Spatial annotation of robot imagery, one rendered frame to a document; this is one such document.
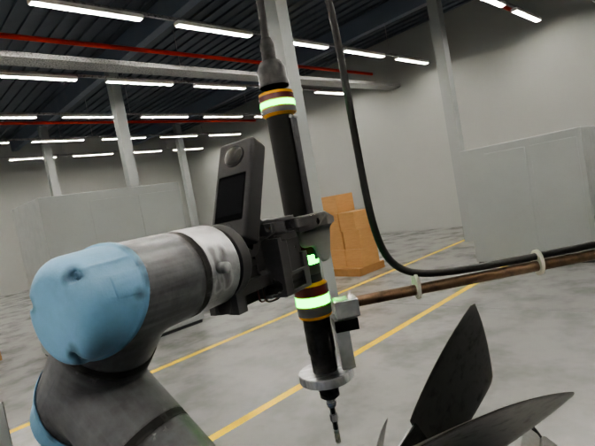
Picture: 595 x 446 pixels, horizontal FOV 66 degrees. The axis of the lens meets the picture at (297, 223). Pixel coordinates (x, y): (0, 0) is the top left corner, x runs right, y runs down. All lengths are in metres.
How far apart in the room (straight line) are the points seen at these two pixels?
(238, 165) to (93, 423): 0.26
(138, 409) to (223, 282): 0.11
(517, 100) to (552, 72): 0.99
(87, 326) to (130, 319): 0.03
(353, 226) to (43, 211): 5.17
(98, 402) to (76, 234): 6.31
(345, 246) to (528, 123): 6.31
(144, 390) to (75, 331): 0.09
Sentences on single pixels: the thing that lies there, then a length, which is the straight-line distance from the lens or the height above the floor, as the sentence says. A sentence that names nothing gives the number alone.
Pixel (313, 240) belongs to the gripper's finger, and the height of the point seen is 1.61.
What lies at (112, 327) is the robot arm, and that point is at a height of 1.60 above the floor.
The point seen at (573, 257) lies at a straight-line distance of 0.69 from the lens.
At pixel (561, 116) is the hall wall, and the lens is 12.95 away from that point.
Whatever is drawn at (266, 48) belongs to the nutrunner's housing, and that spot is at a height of 1.85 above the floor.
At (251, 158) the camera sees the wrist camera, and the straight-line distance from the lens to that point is 0.47.
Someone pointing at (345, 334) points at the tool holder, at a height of 1.49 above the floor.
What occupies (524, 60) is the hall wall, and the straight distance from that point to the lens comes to 13.31.
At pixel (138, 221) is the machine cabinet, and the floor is 1.74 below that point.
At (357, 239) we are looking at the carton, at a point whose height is 0.69.
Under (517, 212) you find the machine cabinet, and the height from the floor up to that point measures 0.83.
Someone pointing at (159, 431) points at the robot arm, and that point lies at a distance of 0.38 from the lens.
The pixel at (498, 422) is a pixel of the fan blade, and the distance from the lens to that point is 0.56.
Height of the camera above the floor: 1.66
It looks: 3 degrees down
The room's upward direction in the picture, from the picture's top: 10 degrees counter-clockwise
